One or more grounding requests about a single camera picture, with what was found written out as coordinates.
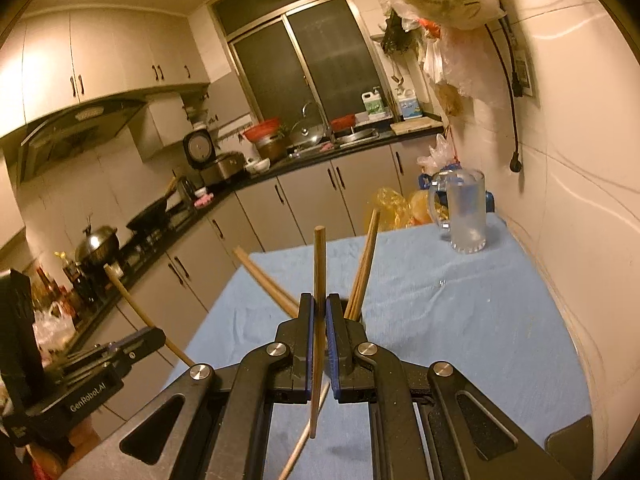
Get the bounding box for range hood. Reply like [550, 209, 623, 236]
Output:
[17, 100, 149, 182]

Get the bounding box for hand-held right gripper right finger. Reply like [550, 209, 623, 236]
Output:
[326, 295, 576, 480]

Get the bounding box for steel pot with lid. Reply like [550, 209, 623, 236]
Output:
[75, 216, 122, 267]

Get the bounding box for beige wall cabinets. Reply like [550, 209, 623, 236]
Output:
[0, 7, 212, 137]

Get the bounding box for silver electric cooker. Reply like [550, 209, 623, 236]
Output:
[202, 152, 247, 187]

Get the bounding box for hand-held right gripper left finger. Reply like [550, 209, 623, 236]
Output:
[62, 294, 318, 480]

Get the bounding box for white wall box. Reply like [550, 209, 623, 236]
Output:
[132, 92, 194, 162]

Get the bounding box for curved sink faucet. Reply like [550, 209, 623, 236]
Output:
[301, 101, 327, 127]

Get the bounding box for yellow plastic bag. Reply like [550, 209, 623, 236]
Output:
[367, 187, 435, 232]

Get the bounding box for white bottle green label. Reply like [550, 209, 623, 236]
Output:
[361, 87, 389, 122]

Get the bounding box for person's left hand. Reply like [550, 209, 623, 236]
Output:
[67, 417, 103, 461]

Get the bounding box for glass mug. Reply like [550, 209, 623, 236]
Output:
[427, 169, 488, 253]

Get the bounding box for red basin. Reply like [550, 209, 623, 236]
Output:
[242, 119, 282, 144]

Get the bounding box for black and white rice cooker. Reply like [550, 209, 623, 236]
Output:
[182, 130, 219, 187]

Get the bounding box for wooden chopstick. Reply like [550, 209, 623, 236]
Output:
[103, 263, 197, 368]
[233, 246, 299, 313]
[235, 255, 298, 318]
[344, 209, 378, 320]
[276, 381, 332, 480]
[350, 210, 382, 322]
[308, 226, 328, 440]

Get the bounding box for group of condiment bottles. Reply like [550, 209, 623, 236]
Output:
[34, 250, 87, 322]

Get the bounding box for wooden cutting board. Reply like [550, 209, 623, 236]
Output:
[390, 119, 444, 136]

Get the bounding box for dark grey object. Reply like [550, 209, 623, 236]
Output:
[544, 415, 594, 480]

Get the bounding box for wall socket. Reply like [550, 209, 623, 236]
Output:
[510, 50, 537, 99]

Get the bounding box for beige base cabinets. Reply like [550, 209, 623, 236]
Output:
[75, 140, 451, 423]

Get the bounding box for black power cable with plug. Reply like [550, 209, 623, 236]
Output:
[484, 19, 524, 177]

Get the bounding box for blue towel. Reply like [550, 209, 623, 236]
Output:
[165, 210, 593, 480]

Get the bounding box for hanging dark greens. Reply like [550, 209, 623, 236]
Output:
[382, 10, 422, 57]

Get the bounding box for white bottle blue label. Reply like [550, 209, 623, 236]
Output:
[397, 87, 424, 120]

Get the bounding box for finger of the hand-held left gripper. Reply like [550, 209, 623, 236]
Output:
[97, 327, 167, 376]

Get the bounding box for hanging clear plastic bag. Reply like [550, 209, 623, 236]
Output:
[422, 25, 502, 99]

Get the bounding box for black kitchen countertop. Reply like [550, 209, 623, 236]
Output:
[65, 127, 446, 351]

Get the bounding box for glass pot lid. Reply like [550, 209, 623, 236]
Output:
[289, 117, 327, 149]

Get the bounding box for brown pot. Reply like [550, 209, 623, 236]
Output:
[255, 137, 289, 164]

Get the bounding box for black wok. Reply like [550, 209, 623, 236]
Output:
[126, 194, 172, 234]

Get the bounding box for steel sink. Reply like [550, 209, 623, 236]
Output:
[332, 127, 382, 144]

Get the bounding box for dark kitchen window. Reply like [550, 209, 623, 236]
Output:
[212, 0, 390, 127]

